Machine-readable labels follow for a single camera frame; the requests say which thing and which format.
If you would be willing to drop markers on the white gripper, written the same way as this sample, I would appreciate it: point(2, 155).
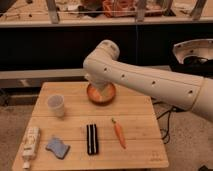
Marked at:
point(101, 89)

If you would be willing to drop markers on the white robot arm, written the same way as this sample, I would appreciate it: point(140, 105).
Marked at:
point(188, 92)

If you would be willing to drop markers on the orange ceramic bowl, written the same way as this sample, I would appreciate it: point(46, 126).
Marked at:
point(98, 99)

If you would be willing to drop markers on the black striped eraser block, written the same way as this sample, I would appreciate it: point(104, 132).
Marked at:
point(92, 139)

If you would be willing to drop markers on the orange toy carrot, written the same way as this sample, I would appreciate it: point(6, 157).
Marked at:
point(119, 133)

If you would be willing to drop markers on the wooden table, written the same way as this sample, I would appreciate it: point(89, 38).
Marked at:
point(132, 110)

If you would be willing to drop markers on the blue sponge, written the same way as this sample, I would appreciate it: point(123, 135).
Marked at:
point(57, 147)

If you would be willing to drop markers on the orange object on shelf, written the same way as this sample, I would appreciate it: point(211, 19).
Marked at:
point(127, 8)

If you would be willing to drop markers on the white tube bottle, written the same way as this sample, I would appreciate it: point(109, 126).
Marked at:
point(30, 147)

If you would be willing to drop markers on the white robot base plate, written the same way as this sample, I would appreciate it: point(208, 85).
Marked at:
point(197, 47)

